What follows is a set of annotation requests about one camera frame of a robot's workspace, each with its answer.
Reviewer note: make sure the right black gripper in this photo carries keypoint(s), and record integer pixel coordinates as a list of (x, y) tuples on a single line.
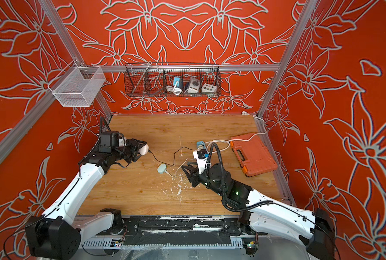
[(195, 177)]

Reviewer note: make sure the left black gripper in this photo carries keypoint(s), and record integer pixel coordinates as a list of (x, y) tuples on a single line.
[(134, 145)]

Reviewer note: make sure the mint green earbud case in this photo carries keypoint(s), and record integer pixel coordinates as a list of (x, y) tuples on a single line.
[(162, 168)]

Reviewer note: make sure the pink earbud case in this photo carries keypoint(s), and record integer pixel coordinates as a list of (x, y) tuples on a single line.
[(144, 149)]

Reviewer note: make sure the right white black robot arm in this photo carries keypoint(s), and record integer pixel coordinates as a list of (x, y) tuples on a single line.
[(262, 214)]

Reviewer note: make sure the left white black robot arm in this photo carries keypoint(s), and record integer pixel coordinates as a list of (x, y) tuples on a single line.
[(56, 234)]

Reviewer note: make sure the blue power strip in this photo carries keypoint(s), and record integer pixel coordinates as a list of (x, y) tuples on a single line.
[(201, 145)]

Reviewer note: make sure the orange plastic tool case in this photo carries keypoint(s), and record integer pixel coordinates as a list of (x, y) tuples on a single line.
[(252, 154)]

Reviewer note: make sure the blue charger in basket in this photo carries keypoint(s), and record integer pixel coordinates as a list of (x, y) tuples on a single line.
[(177, 83)]

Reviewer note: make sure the white cube socket adapter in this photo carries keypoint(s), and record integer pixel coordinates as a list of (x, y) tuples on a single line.
[(208, 89)]

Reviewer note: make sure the white round socket adapter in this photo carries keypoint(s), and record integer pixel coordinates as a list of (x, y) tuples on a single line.
[(193, 86)]

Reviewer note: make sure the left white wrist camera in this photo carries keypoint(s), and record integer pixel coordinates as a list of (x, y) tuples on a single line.
[(121, 140)]

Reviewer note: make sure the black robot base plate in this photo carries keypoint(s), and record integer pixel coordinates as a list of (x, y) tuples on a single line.
[(134, 225)]

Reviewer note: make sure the black wire wall basket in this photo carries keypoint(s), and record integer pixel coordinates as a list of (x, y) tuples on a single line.
[(156, 79)]

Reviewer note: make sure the clear acrylic wall box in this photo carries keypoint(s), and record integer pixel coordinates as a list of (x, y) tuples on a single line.
[(77, 88)]

